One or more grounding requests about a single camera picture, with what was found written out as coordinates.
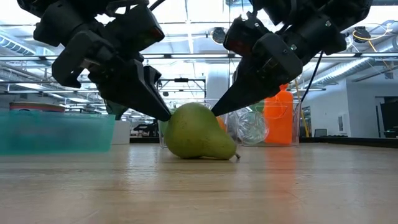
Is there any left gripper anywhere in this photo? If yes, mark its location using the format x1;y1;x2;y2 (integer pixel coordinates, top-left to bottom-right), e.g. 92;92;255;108
33;0;173;123

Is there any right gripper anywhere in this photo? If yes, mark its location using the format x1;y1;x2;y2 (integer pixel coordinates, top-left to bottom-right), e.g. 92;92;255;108
211;0;348;118

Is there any clear plastic water bottle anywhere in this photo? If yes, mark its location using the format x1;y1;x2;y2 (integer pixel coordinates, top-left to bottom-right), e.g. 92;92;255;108
228;106;270;146

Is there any orange fruit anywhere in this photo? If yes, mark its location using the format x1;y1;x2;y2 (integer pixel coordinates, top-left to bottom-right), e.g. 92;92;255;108
216;115;228;133

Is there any orange plastic bottle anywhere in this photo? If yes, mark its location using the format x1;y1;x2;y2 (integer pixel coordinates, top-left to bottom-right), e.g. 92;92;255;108
263;83;294;146

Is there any clear plastic bin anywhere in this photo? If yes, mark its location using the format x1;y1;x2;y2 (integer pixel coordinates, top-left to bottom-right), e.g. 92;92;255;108
157;98;230;149
228;100;302;147

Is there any green pear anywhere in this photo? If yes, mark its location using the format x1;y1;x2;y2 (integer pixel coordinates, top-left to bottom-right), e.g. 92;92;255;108
164;102;242;161

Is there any black background rig frame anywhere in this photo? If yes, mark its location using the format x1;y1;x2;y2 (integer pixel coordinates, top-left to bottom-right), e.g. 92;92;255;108
155;77;207;103

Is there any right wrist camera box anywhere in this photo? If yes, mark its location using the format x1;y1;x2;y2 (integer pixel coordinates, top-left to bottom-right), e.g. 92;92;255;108
223;11;272;58

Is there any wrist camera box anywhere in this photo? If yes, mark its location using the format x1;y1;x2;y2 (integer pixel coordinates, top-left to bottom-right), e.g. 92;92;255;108
223;11;272;58
104;4;166;54

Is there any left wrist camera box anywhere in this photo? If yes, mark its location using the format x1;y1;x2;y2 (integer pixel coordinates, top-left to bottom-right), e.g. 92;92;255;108
104;4;166;54

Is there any yellow hanging cord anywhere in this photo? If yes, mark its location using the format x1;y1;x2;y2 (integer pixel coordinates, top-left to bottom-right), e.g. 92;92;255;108
294;79;310;138

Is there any ceiling cord reel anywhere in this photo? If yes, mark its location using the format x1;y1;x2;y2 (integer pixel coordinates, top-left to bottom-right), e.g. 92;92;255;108
211;27;228;45
351;26;373;44

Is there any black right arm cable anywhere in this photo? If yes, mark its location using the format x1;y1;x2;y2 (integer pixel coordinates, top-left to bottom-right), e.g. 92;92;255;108
300;51;325;103

